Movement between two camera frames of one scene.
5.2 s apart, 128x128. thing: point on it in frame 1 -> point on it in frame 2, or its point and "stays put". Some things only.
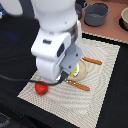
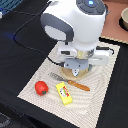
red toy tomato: x=41 y=89 stays put
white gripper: x=57 y=51 -> x=81 y=59
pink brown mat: x=111 y=27 stays put
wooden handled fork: x=78 y=85 stays put
